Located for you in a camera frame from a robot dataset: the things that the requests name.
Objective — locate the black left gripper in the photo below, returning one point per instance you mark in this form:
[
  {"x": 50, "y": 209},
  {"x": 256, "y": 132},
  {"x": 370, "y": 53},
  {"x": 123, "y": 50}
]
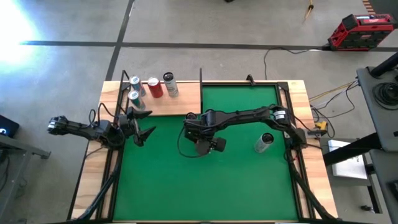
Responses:
[{"x": 129, "y": 127}]

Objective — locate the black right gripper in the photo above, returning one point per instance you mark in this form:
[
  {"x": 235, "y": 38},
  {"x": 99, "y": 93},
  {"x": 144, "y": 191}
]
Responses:
[{"x": 217, "y": 144}]

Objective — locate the teal beverage can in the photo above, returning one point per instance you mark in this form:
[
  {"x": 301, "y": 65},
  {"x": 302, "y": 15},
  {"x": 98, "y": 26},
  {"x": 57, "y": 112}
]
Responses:
[
  {"x": 136, "y": 101},
  {"x": 137, "y": 86}
]

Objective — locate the white can blue print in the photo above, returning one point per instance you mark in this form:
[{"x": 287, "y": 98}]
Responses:
[{"x": 191, "y": 116}]

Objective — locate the red beverage can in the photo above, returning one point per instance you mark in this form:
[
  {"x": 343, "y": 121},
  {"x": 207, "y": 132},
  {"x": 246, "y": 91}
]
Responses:
[{"x": 155, "y": 88}]

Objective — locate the white can yellow print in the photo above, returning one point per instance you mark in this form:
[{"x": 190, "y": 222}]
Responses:
[{"x": 262, "y": 143}]

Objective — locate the white can black lid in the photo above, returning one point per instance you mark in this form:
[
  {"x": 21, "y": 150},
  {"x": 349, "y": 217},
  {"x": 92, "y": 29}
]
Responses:
[{"x": 171, "y": 85}]

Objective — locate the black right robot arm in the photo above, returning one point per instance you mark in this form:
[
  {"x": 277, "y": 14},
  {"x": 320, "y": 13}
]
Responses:
[{"x": 242, "y": 116}]

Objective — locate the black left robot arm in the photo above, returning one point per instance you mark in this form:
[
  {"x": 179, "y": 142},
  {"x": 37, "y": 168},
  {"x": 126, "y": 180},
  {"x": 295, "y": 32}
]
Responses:
[{"x": 77, "y": 128}]

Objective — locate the green table mat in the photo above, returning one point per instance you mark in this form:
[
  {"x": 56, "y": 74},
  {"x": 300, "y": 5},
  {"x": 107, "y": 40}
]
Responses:
[{"x": 202, "y": 186}]

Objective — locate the black clamp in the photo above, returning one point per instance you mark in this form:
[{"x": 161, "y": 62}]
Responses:
[{"x": 249, "y": 79}]

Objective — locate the yellow connector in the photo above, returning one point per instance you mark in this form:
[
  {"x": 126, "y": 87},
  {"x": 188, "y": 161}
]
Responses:
[{"x": 321, "y": 125}]

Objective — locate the grey metal side table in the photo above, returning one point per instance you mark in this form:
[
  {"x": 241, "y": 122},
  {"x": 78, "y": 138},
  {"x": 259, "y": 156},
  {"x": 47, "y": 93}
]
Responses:
[{"x": 25, "y": 148}]

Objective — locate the black device with blue light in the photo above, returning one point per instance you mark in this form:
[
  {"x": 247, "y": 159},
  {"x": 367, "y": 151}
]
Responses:
[{"x": 9, "y": 124}]

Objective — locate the white panel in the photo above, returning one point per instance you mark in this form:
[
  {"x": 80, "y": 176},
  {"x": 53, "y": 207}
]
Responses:
[{"x": 348, "y": 165}]

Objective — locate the black stand beam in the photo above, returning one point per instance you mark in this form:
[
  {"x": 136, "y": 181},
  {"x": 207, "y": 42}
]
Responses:
[{"x": 351, "y": 148}]

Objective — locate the grey metal desk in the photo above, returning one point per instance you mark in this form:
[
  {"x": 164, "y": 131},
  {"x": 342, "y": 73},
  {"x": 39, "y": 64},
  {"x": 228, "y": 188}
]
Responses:
[{"x": 367, "y": 102}]

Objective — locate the small black object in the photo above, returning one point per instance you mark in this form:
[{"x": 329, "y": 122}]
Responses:
[{"x": 367, "y": 208}]

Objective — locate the yellow stick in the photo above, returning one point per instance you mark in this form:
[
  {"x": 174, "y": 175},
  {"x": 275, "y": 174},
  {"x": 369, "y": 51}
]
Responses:
[{"x": 309, "y": 7}]

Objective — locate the red black tool box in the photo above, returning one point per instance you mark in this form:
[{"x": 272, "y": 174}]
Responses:
[{"x": 357, "y": 34}]

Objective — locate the black pole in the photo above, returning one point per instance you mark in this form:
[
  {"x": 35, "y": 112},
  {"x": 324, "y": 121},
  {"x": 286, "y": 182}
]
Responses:
[{"x": 385, "y": 64}]

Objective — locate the wooden shelf with black frame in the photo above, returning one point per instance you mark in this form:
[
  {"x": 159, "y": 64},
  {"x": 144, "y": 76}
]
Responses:
[{"x": 183, "y": 102}]

